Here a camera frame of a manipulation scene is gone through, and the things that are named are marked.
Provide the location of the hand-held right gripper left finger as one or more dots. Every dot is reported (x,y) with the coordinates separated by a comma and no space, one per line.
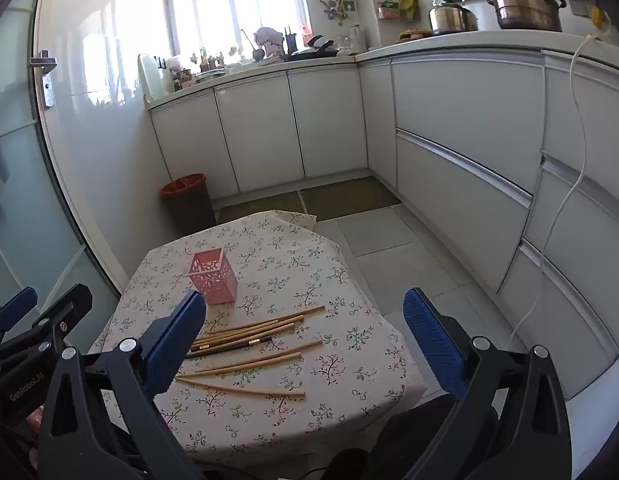
(179,340)

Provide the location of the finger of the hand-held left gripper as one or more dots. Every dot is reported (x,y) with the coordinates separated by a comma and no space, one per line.
(71,302)
(16,305)

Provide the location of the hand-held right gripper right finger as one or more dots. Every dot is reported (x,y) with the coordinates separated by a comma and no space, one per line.
(432,345)

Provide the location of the pink perforated chopstick holder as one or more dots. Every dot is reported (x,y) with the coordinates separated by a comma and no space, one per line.
(214,280)

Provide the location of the bunch of wooden chopsticks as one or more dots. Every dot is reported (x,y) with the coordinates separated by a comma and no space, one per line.
(294,393)

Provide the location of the person's left hand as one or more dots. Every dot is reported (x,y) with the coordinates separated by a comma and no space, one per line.
(35,417)

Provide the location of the frosted glass door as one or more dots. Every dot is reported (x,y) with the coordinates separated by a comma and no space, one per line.
(24,185)

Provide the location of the floral tablecloth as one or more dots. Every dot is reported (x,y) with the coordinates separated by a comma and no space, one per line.
(289,270)

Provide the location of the red-rimmed brown trash bin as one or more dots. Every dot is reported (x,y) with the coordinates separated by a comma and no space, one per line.
(189,205)

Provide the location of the brown floor mat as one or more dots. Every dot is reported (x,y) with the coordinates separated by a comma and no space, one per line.
(259,207)
(349,197)

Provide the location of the white drawer cabinet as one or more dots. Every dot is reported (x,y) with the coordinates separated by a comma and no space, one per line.
(464,150)

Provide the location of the white base cabinet with doors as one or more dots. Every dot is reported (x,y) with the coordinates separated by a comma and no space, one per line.
(264,125)

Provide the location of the white cutting board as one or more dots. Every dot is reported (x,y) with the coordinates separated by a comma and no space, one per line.
(150,77)

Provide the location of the row of small seasoning jars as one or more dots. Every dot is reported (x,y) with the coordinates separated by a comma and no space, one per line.
(209,60)

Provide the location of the white kitchen countertop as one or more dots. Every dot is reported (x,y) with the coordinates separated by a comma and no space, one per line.
(439,40)

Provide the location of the grey cloth bundle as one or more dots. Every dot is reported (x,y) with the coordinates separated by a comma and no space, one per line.
(268,40)

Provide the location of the clear glass jug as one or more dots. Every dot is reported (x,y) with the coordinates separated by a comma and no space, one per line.
(356,40)

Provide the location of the black frying pan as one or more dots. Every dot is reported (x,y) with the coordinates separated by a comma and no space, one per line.
(314,49)

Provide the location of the black knife rack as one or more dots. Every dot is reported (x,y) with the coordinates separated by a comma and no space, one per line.
(290,40)

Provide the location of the stainless steel kettle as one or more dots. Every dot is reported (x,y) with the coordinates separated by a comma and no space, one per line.
(449,17)

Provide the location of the red and green packet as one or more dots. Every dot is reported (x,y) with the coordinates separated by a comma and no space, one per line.
(388,11)

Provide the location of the kitchen window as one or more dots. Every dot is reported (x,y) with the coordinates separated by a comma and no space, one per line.
(229,0)

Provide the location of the yellow-green packet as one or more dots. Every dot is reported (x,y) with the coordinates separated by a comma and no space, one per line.
(409,4)

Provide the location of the stainless steel steamer pot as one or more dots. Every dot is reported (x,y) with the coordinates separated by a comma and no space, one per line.
(527,2)

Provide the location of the yellow plug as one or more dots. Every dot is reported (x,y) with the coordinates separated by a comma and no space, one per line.
(597,17)

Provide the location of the white wall socket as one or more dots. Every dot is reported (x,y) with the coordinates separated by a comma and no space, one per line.
(580,7)

